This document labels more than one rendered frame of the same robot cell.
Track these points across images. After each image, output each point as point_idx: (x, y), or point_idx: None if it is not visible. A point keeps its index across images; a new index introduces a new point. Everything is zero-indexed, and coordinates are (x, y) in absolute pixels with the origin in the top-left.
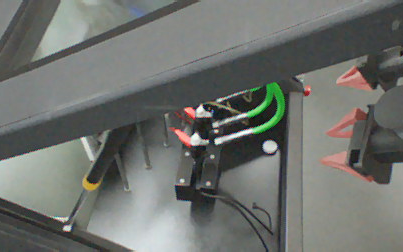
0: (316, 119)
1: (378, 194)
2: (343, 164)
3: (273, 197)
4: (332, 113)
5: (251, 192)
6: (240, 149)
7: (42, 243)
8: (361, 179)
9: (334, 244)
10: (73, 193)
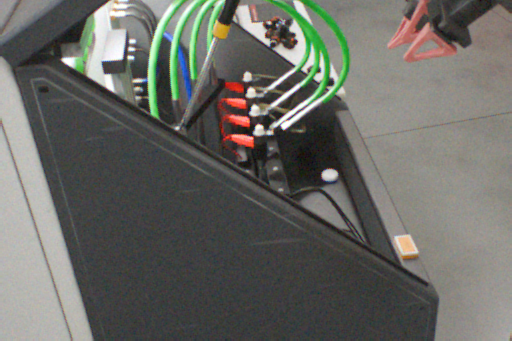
0: None
1: (455, 282)
2: (429, 32)
3: (351, 217)
4: None
5: (325, 218)
6: (297, 185)
7: (163, 143)
8: (431, 271)
9: None
10: None
